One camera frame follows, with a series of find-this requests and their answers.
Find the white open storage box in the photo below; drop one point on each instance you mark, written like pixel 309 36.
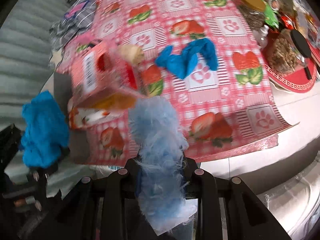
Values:
pixel 62 104

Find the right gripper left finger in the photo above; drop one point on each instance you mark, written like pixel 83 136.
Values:
pixel 81 205

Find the pink patterned carton box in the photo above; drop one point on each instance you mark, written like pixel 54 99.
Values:
pixel 101 79

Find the beige knitted sock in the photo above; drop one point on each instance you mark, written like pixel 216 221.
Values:
pixel 131 53

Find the blue rubber glove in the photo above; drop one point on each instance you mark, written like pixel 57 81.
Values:
pixel 183 64

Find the jar with black lid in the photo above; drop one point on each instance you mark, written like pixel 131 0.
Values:
pixel 288 53

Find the pink strawberry paw tablecloth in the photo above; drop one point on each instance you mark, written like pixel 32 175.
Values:
pixel 198 55

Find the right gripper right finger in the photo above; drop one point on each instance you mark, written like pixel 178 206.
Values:
pixel 228 205

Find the light blue fluffy cloth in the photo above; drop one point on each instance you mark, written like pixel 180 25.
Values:
pixel 155 127

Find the grey checked star cloth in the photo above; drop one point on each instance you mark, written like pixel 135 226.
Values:
pixel 78 18

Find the jar with yellow lid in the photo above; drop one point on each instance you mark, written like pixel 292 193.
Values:
pixel 253 12

